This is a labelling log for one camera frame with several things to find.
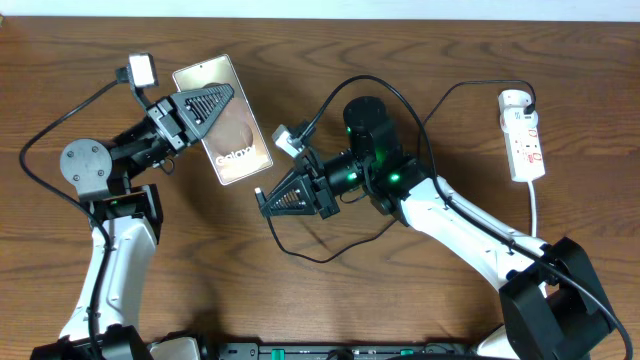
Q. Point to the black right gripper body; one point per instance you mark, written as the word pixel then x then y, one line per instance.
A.
pixel 345 173

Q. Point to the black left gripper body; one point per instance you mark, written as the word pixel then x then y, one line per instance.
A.
pixel 146 149

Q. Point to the bronze Galaxy smartphone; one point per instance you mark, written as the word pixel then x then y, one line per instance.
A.
pixel 234 145

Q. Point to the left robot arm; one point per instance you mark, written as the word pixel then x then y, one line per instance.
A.
pixel 125 223

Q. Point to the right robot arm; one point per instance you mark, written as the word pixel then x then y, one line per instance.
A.
pixel 552 302

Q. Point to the white charger plug adapter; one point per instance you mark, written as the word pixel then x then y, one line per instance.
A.
pixel 514 98

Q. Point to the white power strip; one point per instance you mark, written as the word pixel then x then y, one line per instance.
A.
pixel 522 143

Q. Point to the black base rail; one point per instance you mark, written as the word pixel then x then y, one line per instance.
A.
pixel 350 351

